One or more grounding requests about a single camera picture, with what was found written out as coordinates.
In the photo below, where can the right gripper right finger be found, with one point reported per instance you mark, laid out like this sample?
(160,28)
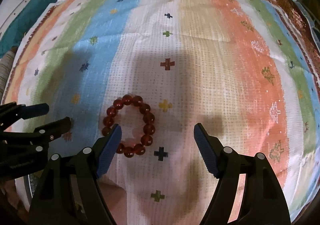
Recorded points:
(263,201)

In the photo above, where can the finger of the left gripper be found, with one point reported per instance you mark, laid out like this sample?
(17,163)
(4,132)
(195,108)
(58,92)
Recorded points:
(51,131)
(12,112)

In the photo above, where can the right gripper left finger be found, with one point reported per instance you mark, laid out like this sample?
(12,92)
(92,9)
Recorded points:
(68,190)

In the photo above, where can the person's left hand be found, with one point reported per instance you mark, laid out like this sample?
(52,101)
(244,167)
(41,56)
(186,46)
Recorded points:
(9,191)

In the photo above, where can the silver metal tin box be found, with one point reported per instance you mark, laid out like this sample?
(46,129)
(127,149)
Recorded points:
(30,183)

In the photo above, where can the striped grey bolster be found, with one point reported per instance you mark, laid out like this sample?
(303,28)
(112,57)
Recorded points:
(5,67)

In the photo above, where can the teal pillow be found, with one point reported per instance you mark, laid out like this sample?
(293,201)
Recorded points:
(22,24)

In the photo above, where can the striped colourful cloth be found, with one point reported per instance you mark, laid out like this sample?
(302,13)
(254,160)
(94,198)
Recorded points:
(238,67)

